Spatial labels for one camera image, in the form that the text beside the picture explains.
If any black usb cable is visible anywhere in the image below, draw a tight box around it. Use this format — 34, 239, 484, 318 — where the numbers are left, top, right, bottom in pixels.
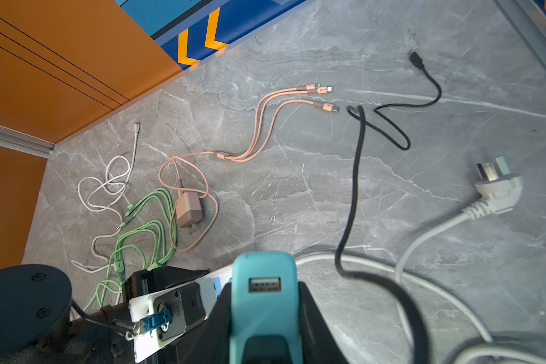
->
334, 51, 443, 364

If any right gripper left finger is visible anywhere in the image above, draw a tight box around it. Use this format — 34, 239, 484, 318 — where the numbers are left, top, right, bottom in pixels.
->
164, 283, 231, 363

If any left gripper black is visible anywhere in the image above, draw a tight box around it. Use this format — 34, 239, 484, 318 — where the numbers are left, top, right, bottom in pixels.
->
122, 265, 209, 303

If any white blue power strip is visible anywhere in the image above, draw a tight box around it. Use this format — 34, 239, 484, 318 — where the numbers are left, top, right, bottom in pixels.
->
208, 265, 233, 297

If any white three-pin plug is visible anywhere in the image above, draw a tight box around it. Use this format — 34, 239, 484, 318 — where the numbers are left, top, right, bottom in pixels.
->
463, 156, 523, 220

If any pink charger adapter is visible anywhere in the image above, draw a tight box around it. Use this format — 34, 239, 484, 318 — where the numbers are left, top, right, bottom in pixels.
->
176, 191, 203, 235

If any green multi-head cable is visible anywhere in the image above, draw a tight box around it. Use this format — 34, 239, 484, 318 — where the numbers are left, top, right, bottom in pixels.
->
83, 187, 179, 312

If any teal charger with black cable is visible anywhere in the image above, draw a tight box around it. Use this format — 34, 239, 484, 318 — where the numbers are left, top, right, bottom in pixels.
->
229, 251, 303, 363

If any white power strip cord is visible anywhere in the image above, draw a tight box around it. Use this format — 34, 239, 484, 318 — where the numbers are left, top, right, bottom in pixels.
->
295, 211, 546, 364

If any white usb cable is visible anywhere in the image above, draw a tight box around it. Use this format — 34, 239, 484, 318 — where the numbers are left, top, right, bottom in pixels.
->
70, 121, 142, 274

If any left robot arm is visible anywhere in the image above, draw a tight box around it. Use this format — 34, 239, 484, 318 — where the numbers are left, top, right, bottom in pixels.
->
0, 264, 217, 363

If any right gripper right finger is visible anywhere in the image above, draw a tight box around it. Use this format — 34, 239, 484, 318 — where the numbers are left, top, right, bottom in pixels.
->
298, 281, 347, 364

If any pink multi-head cable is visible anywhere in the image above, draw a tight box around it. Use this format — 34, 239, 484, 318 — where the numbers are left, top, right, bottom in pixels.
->
158, 83, 341, 253

